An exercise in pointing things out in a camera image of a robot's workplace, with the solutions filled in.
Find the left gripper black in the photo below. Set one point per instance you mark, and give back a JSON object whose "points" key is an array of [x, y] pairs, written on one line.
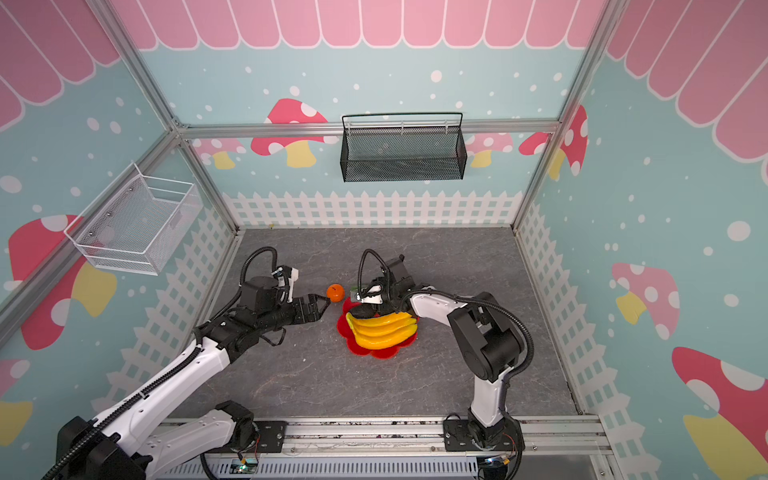
{"points": [[314, 314]]}

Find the small orange fake tangerine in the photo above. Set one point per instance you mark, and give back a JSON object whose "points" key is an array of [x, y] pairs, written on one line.
{"points": [[336, 293]]}

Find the yellow fake banana bunch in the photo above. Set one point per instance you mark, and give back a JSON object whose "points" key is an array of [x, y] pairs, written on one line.
{"points": [[382, 332]]}

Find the dark fake avocado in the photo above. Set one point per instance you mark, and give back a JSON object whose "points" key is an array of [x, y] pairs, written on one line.
{"points": [[363, 311]]}

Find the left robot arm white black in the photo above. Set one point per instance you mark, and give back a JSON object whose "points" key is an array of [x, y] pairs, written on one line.
{"points": [[84, 452]]}

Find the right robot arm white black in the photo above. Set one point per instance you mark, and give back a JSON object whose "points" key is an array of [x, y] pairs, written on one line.
{"points": [[494, 343]]}

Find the red flower-shaped fruit bowl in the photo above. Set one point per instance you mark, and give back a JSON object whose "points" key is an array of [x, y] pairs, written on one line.
{"points": [[345, 332]]}

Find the green circuit board left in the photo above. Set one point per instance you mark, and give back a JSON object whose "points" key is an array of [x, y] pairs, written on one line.
{"points": [[243, 467]]}

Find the circuit board right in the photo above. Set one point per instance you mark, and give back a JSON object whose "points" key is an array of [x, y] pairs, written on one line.
{"points": [[495, 461]]}

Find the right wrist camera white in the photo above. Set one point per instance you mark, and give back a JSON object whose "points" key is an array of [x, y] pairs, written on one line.
{"points": [[372, 294]]}

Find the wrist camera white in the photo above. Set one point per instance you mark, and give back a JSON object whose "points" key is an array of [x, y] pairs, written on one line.
{"points": [[372, 294], [286, 278]]}

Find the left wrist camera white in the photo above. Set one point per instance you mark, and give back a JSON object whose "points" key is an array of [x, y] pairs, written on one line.
{"points": [[286, 278]]}

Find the black mesh wall basket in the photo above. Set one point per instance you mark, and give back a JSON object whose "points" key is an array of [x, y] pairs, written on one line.
{"points": [[399, 147]]}

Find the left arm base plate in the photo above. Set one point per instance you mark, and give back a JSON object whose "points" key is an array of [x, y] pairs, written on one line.
{"points": [[260, 437]]}

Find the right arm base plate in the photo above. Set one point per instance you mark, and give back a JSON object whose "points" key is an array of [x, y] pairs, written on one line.
{"points": [[469, 435]]}

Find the white wire wall basket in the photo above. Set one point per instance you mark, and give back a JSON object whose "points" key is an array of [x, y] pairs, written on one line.
{"points": [[136, 224]]}

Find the aluminium front rail frame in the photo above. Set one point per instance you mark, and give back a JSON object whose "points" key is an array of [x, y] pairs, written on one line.
{"points": [[372, 438]]}

